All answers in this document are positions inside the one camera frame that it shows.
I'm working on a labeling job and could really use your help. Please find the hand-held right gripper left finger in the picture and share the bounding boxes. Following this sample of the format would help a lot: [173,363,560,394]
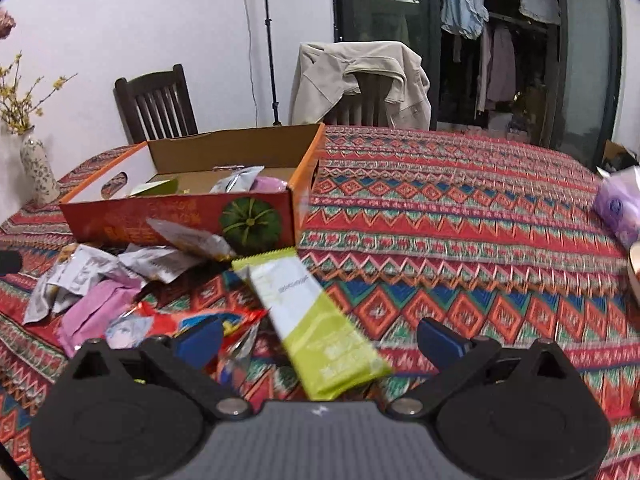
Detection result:
[72,317,251,420]

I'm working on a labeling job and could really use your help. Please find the red purple printed snack packet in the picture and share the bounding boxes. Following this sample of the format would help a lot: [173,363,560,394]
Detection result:
[105,304,268,352]

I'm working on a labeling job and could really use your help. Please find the wooden slatted chair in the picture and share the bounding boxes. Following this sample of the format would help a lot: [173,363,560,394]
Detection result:
[325,72,392,127]

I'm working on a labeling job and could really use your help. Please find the beige jacket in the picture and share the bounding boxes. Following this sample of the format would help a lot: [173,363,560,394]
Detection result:
[290,40,432,132]

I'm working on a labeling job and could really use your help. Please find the lilac hanging clothes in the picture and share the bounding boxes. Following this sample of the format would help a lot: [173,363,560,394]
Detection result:
[475,22,518,114]

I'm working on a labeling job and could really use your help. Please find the purple tissue pack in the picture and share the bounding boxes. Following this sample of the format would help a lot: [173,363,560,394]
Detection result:
[592,166,640,250]

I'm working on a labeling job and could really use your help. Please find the floral ceramic vase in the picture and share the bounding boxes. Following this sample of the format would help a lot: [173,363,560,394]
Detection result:
[20,127,62,206]

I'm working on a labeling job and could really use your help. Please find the yellow flower branches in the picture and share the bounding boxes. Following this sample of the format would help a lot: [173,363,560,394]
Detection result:
[0,51,79,136]

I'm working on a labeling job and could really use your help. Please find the red cardboard box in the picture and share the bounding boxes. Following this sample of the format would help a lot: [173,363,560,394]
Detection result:
[59,122,327,257]

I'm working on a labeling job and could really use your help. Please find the long green snack packet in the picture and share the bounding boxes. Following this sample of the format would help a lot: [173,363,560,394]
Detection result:
[129,179,179,197]
[231,247,394,402]

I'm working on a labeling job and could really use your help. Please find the wardrobe with glass doors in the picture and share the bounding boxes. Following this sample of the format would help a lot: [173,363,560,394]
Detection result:
[330,0,624,167]

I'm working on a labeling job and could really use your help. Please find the pink snack packet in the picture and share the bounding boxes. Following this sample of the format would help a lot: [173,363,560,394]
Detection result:
[251,176,292,192]
[57,280,147,357]

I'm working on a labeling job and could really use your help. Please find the white snack packet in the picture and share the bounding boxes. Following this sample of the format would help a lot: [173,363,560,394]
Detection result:
[22,245,122,324]
[209,165,267,194]
[117,244,202,284]

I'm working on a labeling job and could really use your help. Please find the white packet with crisp picture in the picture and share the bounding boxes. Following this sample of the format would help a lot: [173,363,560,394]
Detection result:
[146,218,237,262]

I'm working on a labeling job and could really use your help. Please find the dark wooden chair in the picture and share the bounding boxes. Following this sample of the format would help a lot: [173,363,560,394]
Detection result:
[114,64,199,145]

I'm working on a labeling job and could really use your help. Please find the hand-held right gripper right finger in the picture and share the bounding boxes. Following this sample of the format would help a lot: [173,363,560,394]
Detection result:
[390,317,576,420]

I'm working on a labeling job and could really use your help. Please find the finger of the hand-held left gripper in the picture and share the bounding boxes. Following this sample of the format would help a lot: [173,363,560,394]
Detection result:
[0,251,24,277]

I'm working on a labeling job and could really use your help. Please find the brown cardboard box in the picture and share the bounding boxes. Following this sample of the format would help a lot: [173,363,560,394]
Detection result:
[599,139,640,172]

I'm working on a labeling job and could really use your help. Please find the light blue hanging shirt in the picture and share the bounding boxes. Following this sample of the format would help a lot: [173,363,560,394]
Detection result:
[440,0,490,41]

